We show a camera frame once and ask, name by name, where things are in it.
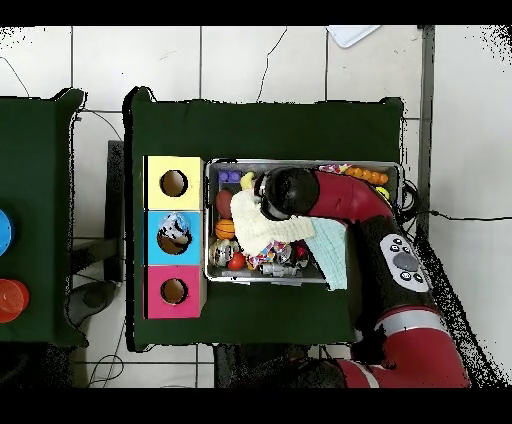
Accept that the cream waffle cloth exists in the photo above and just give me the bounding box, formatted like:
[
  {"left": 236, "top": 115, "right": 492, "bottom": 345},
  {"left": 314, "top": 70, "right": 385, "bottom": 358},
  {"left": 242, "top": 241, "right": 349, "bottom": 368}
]
[{"left": 229, "top": 189, "right": 317, "bottom": 257}]

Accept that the crushed clear plastic bottle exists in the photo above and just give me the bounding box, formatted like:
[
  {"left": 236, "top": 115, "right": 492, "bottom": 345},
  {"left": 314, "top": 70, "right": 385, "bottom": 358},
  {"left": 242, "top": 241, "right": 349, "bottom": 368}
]
[{"left": 158, "top": 211, "right": 193, "bottom": 246}]

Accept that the wooden box with three holes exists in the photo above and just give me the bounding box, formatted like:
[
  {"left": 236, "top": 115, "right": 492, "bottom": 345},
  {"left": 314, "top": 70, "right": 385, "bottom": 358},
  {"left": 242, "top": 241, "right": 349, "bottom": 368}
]
[{"left": 142, "top": 155, "right": 208, "bottom": 320}]

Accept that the brown toy football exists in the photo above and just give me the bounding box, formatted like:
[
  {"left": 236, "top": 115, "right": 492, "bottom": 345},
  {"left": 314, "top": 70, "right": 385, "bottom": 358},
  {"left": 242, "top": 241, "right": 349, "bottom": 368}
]
[{"left": 215, "top": 188, "right": 235, "bottom": 219}]

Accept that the small orange basketball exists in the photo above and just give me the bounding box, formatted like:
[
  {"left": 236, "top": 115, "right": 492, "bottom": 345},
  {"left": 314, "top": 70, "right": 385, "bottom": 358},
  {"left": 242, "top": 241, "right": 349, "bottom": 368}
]
[{"left": 214, "top": 218, "right": 236, "bottom": 241}]

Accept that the crumpled colourful spotted cloth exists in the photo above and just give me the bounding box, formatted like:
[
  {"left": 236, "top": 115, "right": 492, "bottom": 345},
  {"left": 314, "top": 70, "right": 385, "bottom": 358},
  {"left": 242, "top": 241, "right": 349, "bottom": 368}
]
[{"left": 245, "top": 239, "right": 289, "bottom": 271}]

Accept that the crushed silver can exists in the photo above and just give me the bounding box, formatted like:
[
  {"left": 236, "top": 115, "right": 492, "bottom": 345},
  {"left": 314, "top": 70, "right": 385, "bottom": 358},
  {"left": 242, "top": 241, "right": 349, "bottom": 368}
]
[{"left": 208, "top": 238, "right": 240, "bottom": 267}]

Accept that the mint green waffle cloth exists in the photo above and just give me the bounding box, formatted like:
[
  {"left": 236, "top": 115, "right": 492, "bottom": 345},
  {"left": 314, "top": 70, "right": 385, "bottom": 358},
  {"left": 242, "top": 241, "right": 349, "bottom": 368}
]
[{"left": 305, "top": 217, "right": 349, "bottom": 291}]

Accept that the large colourful spotted cloth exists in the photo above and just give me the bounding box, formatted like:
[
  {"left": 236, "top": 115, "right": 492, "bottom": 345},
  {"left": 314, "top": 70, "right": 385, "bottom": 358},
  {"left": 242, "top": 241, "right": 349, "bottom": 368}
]
[{"left": 317, "top": 162, "right": 353, "bottom": 175}]

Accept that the orange plastic toy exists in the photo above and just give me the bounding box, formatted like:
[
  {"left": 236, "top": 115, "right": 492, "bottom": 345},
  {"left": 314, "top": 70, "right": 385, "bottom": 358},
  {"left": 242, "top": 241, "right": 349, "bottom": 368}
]
[{"left": 344, "top": 165, "right": 390, "bottom": 186}]

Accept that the black metal stand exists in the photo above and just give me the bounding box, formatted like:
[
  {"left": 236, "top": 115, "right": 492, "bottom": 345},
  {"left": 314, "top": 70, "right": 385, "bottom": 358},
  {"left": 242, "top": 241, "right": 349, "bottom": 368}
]
[{"left": 69, "top": 139, "right": 125, "bottom": 281}]

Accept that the white tray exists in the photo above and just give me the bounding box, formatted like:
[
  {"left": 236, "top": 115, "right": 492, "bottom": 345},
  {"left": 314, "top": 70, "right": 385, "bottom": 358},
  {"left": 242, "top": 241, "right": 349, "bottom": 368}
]
[{"left": 326, "top": 25, "right": 381, "bottom": 49}]

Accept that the dark green side table cloth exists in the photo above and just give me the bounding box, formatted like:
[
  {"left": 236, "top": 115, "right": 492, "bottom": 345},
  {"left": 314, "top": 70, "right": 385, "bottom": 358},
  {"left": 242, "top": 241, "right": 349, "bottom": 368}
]
[{"left": 0, "top": 88, "right": 88, "bottom": 347}]

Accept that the blue round lid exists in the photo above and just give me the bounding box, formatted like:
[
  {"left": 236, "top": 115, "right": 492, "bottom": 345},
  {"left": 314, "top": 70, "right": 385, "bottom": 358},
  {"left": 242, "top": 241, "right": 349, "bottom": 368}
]
[{"left": 0, "top": 209, "right": 16, "bottom": 257}]

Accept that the silver wire mesh bin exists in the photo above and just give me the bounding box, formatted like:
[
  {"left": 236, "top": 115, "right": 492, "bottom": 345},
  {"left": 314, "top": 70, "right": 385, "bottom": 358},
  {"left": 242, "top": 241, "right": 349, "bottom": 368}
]
[{"left": 204, "top": 158, "right": 403, "bottom": 286}]

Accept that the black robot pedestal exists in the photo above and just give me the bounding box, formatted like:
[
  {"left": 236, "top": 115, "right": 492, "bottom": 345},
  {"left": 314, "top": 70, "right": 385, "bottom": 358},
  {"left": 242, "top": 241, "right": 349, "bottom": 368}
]
[{"left": 213, "top": 344, "right": 345, "bottom": 388}]

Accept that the thin black floor cable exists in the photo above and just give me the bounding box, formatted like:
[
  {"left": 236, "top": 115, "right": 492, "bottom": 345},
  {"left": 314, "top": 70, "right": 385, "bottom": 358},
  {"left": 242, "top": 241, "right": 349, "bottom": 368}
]
[{"left": 429, "top": 209, "right": 512, "bottom": 222}]

